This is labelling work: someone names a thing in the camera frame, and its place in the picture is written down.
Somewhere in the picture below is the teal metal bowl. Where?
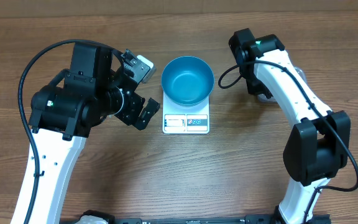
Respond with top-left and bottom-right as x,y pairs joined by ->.
161,56 -> 215,106

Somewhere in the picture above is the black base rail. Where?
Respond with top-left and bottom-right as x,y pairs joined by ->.
59,210 -> 332,224

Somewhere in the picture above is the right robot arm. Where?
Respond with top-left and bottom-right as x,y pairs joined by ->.
228,29 -> 351,223

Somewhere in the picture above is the clear plastic food container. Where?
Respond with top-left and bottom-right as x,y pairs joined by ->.
257,67 -> 307,103

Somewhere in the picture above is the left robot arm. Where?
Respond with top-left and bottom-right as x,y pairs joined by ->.
12,39 -> 160,223

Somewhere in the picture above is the white digital kitchen scale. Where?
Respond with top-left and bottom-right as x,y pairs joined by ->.
162,93 -> 210,134

